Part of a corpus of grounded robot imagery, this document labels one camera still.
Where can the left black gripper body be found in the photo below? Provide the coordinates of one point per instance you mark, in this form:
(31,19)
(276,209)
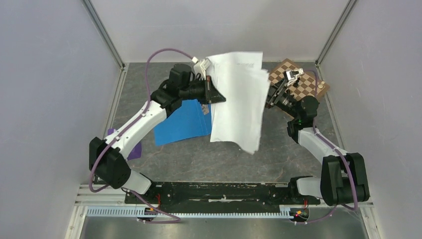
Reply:
(195,91)

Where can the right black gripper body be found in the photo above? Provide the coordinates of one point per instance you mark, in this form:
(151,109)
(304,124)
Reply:
(282,100)

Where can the blue file folder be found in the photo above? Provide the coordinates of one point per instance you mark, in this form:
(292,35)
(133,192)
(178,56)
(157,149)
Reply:
(186,122)

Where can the printed white paper sheet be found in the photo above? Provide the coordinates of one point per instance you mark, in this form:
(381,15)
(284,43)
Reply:
(250,59)

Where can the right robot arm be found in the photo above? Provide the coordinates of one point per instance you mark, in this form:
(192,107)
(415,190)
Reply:
(343,179)

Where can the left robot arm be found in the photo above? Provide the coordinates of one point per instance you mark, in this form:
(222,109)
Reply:
(108,156)

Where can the metal spine folder clip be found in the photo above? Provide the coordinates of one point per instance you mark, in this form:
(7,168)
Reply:
(206,109)

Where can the wooden chessboard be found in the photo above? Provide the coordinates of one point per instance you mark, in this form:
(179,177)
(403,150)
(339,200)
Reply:
(307,85)

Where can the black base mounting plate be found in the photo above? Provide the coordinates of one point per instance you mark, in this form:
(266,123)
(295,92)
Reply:
(224,197)

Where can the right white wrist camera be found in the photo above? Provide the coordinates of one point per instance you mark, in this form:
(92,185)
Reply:
(292,76)

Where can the purple camera stand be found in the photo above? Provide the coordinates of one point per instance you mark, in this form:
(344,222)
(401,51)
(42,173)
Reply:
(135,153)

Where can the slotted cable duct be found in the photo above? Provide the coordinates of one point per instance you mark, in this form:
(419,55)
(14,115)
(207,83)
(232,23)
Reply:
(143,212)

